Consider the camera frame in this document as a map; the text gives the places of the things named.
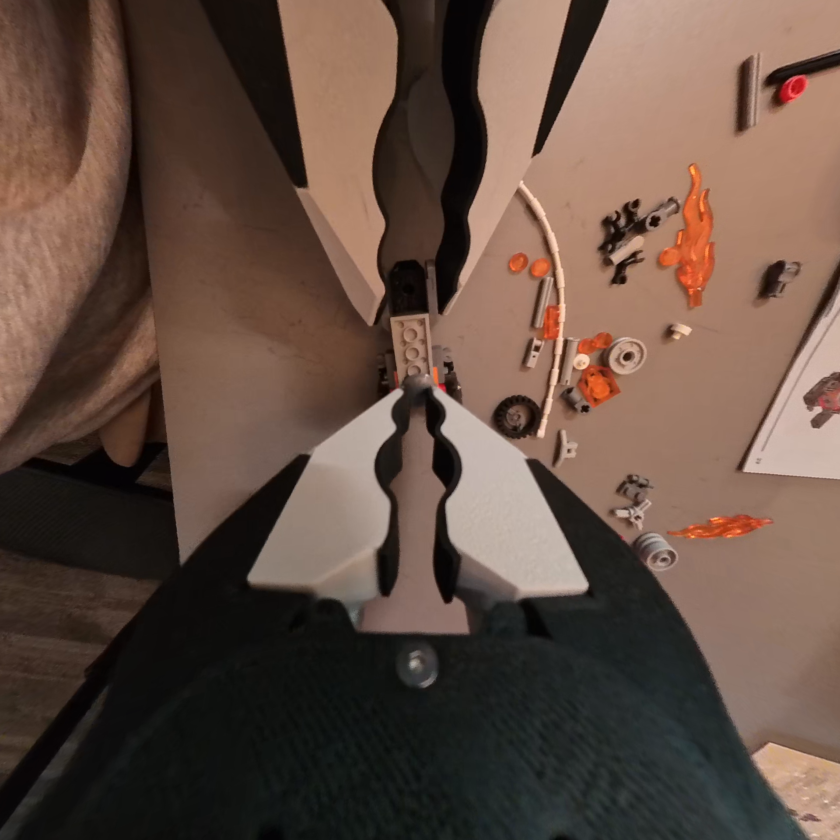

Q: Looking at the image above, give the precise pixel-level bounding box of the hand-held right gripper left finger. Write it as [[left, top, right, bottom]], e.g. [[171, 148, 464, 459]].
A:
[[248, 387, 412, 602]]

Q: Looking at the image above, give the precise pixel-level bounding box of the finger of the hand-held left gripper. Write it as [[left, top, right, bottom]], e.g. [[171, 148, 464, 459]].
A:
[[427, 0, 573, 316], [277, 0, 422, 328]]

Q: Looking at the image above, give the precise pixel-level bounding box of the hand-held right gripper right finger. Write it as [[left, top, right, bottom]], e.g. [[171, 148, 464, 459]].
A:
[[423, 386, 590, 610]]

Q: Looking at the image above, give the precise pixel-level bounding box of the grey black lego assembly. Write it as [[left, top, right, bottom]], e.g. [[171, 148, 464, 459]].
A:
[[377, 259, 464, 406]]

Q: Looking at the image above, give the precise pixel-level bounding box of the black treaded lego tire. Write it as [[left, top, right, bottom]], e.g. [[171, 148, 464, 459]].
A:
[[493, 394, 543, 438]]

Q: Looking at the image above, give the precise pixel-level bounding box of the ribbed grey wheel hub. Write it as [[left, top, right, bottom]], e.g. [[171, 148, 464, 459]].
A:
[[633, 531, 679, 571]]

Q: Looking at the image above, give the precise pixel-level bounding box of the dark grey axle connector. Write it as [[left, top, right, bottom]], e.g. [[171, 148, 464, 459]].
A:
[[639, 196, 681, 231]]

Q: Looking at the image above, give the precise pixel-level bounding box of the long orange flame piece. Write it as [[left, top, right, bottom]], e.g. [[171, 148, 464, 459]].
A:
[[667, 514, 774, 540]]

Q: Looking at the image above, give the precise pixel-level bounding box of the flat grey pulley wheel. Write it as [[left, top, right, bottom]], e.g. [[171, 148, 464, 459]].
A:
[[604, 337, 648, 375]]

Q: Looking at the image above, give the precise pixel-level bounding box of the wide orange flame piece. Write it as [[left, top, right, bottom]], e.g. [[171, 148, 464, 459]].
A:
[[659, 163, 717, 308]]

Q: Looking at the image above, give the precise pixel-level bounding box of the dark grey long bar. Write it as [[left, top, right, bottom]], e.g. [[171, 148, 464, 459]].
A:
[[738, 52, 763, 133]]

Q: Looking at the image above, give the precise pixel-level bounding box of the black chair seat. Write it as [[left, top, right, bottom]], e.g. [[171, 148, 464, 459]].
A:
[[0, 456, 175, 578]]

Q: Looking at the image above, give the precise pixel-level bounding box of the instruction booklet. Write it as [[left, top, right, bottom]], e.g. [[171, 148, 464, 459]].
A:
[[742, 262, 840, 480]]

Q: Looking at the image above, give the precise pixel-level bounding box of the black long bar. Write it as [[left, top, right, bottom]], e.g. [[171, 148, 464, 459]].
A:
[[764, 51, 840, 87]]

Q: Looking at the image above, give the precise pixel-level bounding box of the black clip piece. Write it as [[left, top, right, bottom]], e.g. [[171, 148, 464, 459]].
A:
[[760, 260, 803, 300]]

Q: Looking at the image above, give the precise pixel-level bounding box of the printed board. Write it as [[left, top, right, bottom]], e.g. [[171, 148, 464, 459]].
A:
[[751, 742, 840, 840]]

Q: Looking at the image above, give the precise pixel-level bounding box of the white ribbed flexible hose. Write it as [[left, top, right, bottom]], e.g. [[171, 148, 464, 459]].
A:
[[516, 182, 567, 440]]

